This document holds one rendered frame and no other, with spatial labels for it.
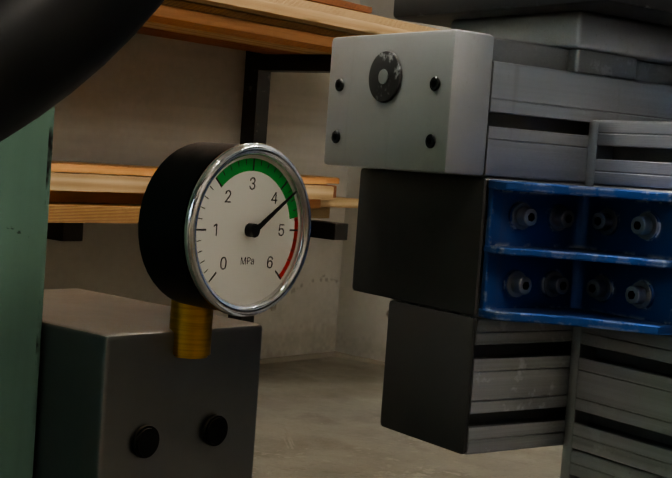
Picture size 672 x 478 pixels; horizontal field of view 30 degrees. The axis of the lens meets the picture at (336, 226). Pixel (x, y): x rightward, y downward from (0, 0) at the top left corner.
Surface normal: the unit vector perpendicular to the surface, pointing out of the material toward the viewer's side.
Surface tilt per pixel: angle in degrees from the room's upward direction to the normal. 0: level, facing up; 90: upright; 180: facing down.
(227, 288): 90
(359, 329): 90
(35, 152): 90
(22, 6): 60
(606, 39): 90
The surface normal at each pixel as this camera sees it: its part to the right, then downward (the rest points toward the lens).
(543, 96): 0.58, 0.08
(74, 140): 0.76, 0.09
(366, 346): -0.65, 0.00
